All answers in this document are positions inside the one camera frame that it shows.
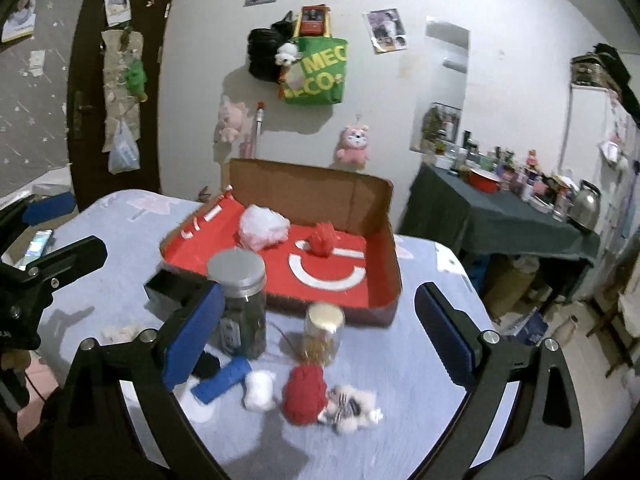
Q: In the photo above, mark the small black soft object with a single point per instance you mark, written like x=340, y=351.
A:
x=207, y=366

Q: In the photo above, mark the coral yarn pompom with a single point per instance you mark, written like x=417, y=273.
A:
x=322, y=240

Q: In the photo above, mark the green plush toy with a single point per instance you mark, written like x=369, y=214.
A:
x=136, y=77

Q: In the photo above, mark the red toy car box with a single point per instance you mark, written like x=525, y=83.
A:
x=312, y=20

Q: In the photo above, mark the tall wall mirror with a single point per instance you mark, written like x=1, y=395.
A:
x=442, y=85

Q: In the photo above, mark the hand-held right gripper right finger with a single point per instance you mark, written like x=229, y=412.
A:
x=444, y=332

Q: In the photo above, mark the red knitted soft toy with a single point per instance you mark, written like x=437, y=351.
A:
x=305, y=392

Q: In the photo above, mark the cardboard box with red lining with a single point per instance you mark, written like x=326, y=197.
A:
x=300, y=185

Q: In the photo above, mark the smartphone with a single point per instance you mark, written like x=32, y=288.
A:
x=37, y=245

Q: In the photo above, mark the steel kettle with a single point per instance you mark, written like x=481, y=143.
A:
x=585, y=207

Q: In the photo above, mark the dark bag on fridge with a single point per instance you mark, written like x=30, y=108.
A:
x=597, y=70

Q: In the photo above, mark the wooden chair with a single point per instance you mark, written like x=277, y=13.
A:
x=617, y=310

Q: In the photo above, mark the bright pink plush toy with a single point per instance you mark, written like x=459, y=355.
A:
x=352, y=147

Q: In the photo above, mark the red cooking pot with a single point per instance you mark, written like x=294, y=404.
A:
x=484, y=181

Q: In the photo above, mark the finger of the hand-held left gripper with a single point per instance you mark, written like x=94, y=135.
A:
x=47, y=207
x=70, y=257

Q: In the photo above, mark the red capped white marker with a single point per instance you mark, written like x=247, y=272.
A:
x=258, y=127

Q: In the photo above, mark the beige hanging door organizer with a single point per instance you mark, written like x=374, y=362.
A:
x=115, y=90

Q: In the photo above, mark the light blue printed table cover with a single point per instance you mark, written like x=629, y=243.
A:
x=130, y=240

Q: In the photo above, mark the white floor bottle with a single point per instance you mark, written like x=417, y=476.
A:
x=560, y=332

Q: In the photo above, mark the pale pink plush toy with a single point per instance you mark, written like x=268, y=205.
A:
x=230, y=120

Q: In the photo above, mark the white fridge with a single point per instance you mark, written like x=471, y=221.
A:
x=590, y=135

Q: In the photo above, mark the row of bottles and jars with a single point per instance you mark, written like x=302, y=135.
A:
x=530, y=175

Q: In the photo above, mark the white round cotton pad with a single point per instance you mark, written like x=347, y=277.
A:
x=200, y=412

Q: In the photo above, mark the small jar with gold lid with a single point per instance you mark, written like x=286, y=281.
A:
x=324, y=322

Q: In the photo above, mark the green snack bag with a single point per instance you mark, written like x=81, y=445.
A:
x=320, y=72

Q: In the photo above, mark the blue rectangular sponge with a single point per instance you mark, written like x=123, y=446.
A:
x=225, y=377

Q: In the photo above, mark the dark green tablecloth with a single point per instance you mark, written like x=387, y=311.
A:
x=465, y=220

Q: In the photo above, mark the photo collage wall poster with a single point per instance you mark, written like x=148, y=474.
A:
x=385, y=30

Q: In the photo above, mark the wall poster with portrait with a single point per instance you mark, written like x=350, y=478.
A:
x=20, y=15

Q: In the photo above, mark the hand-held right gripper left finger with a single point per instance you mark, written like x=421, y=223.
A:
x=195, y=332

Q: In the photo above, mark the photo on door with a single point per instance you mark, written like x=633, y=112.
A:
x=117, y=4

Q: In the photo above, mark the clear plastic bag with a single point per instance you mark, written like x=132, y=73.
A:
x=122, y=152

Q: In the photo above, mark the small white soft cloth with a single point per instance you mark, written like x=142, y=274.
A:
x=260, y=390

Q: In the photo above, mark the white fluffy flower plush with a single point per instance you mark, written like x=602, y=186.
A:
x=350, y=407

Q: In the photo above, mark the small black box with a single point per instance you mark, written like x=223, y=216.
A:
x=167, y=287

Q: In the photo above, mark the black hanging bag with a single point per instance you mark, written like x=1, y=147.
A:
x=262, y=55

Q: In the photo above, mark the white mesh puff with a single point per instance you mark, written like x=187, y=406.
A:
x=262, y=227

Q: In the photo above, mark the small beige cloth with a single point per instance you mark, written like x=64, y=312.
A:
x=120, y=333

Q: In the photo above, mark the dark brown door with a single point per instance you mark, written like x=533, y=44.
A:
x=87, y=60

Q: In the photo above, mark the glass jar with silver lid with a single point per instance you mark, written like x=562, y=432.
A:
x=240, y=272

